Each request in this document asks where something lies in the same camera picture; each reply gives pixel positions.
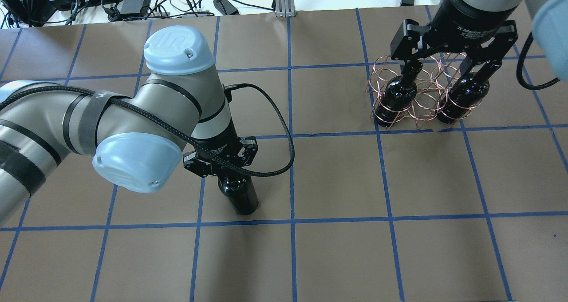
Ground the black braided right cable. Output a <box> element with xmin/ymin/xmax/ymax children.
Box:
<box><xmin>516</xmin><ymin>32</ymin><xmax>560</xmax><ymax>91</ymax></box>

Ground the dark bottle in basket middle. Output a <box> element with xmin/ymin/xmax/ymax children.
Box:
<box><xmin>374</xmin><ymin>67</ymin><xmax>421</xmax><ymax>128</ymax></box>

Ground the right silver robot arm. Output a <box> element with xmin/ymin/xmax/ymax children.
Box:
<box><xmin>390</xmin><ymin>0</ymin><xmax>567</xmax><ymax>83</ymax></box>

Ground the copper wire wine basket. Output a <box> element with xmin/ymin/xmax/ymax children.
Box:
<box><xmin>367</xmin><ymin>53</ymin><xmax>466</xmax><ymax>131</ymax></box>

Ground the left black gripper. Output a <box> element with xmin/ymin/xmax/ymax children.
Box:
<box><xmin>183</xmin><ymin>131</ymin><xmax>258</xmax><ymax>177</ymax></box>

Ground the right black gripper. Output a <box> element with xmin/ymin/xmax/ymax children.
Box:
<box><xmin>390</xmin><ymin>0</ymin><xmax>519</xmax><ymax>86</ymax></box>

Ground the dark bottle in basket corner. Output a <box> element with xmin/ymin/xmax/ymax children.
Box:
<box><xmin>436</xmin><ymin>72</ymin><xmax>490</xmax><ymax>124</ymax></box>

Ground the dark wine bottle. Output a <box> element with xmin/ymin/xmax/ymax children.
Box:
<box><xmin>218</xmin><ymin>175</ymin><xmax>258</xmax><ymax>216</ymax></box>

